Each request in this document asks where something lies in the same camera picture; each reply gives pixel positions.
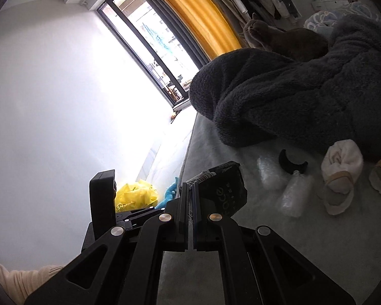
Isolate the glass balcony door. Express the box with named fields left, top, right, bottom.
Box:
left=97, top=0, right=199, bottom=107

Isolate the dark grey fleece blanket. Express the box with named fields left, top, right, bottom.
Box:
left=189, top=13, right=381, bottom=162

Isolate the yellow plastic bag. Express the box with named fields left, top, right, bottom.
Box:
left=115, top=179, right=159, bottom=213

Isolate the white sock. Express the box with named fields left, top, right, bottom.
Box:
left=321, top=139, right=364, bottom=216

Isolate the dark grey curtain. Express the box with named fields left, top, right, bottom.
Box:
left=121, top=0, right=210, bottom=66

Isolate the black curved plastic piece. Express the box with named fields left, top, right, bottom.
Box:
left=279, top=149, right=308, bottom=174

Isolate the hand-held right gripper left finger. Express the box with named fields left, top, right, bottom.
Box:
left=24, top=182, right=191, bottom=305

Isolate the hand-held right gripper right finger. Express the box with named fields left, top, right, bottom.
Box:
left=192, top=182, right=358, bottom=305

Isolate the grey bed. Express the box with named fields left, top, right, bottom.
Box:
left=178, top=111, right=381, bottom=305

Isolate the yellow curtain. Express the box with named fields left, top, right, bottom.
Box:
left=138, top=0, right=242, bottom=61

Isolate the blue plush toy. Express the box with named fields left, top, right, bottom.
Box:
left=155, top=176, right=181, bottom=210

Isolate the grey cat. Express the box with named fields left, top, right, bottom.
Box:
left=243, top=13, right=329, bottom=62

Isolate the black snack packet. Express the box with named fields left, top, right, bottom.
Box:
left=186, top=161, right=248, bottom=226

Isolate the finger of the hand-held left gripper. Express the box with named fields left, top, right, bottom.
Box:
left=116, top=207, right=166, bottom=229

